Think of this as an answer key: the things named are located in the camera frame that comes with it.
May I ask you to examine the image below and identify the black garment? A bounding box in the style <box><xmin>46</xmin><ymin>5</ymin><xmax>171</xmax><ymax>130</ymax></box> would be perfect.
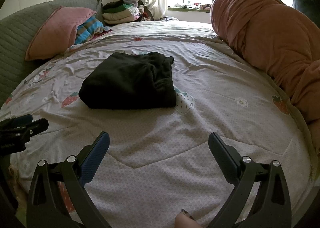
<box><xmin>79</xmin><ymin>52</ymin><xmax>176</xmax><ymax>110</ymax></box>

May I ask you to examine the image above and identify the stack of folded clothes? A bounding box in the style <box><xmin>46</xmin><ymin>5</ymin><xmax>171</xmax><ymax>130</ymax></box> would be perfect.
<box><xmin>102</xmin><ymin>0</ymin><xmax>154</xmax><ymax>26</ymax></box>

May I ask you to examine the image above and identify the operator thumb at bottom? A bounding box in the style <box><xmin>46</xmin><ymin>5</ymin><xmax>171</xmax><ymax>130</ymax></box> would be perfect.
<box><xmin>174</xmin><ymin>208</ymin><xmax>202</xmax><ymax>228</ymax></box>

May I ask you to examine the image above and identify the grey quilted headboard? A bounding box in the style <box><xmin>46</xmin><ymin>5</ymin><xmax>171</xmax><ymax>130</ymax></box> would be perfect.
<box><xmin>0</xmin><ymin>0</ymin><xmax>103</xmax><ymax>105</ymax></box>

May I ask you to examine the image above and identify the pink pillow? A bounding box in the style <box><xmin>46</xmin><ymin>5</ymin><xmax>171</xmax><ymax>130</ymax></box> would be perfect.
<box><xmin>25</xmin><ymin>7</ymin><xmax>97</xmax><ymax>62</ymax></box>

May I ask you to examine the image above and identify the blue striped folded cloth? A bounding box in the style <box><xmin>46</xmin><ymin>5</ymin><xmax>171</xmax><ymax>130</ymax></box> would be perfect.
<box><xmin>74</xmin><ymin>16</ymin><xmax>105</xmax><ymax>45</ymax></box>

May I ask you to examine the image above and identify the white strawberry print bedsheet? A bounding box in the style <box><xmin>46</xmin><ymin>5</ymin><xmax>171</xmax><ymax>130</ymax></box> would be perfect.
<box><xmin>1</xmin><ymin>21</ymin><xmax>318</xmax><ymax>227</ymax></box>

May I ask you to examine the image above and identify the pink rolled duvet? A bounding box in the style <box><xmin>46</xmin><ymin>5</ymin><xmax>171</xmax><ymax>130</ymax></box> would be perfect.
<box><xmin>210</xmin><ymin>0</ymin><xmax>319</xmax><ymax>152</ymax></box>

